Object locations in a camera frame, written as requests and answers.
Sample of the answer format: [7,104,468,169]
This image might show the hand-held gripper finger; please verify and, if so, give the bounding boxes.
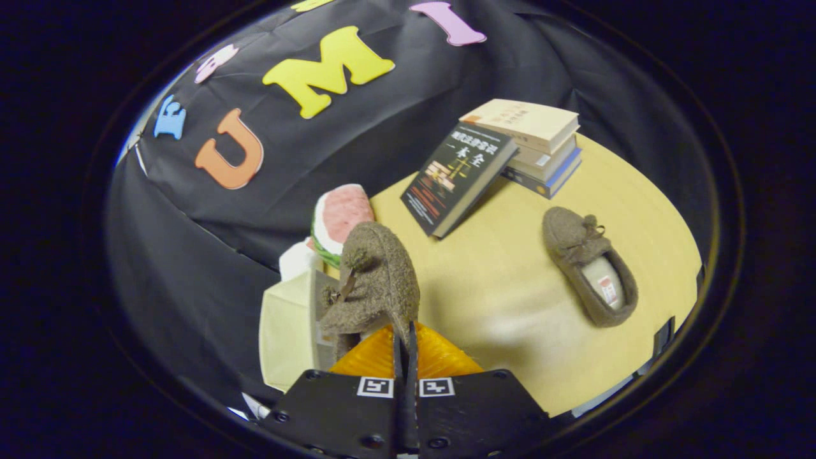
[408,321,550,459]
[258,322,409,459]

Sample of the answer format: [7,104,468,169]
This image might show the blue cover book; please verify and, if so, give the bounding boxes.
[500,148,583,200]

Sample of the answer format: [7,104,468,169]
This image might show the white spine book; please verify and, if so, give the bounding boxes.
[510,137,578,182]

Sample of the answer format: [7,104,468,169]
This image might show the watermelon slice plush toy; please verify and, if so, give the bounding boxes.
[310,184,375,270]

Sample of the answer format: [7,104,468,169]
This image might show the black table edge bracket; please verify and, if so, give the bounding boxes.
[652,316,676,365]

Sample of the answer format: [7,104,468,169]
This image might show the brown fuzzy shoe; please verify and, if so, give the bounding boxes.
[319,221,421,364]
[542,206,639,328]

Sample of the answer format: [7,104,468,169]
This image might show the white plush toy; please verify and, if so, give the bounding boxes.
[279,238,324,282]

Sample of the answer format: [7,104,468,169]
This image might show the black cover book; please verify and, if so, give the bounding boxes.
[400,121,520,239]

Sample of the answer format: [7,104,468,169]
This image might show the beige cover book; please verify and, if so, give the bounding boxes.
[459,98,581,155]

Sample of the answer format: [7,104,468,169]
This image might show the grey fabric storage box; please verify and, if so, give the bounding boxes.
[258,268,342,393]

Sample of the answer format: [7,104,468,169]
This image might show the white box device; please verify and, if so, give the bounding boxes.
[242,392,272,421]

